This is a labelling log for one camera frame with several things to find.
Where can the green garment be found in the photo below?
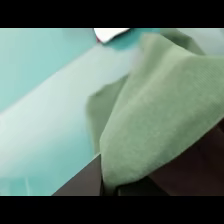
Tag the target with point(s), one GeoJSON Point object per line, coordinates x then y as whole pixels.
{"type": "Point", "coordinates": [160, 110]}

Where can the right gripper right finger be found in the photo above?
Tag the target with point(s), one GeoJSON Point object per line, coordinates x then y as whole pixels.
{"type": "Point", "coordinates": [195, 170]}

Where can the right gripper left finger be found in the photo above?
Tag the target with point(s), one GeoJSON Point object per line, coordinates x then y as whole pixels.
{"type": "Point", "coordinates": [87, 181]}

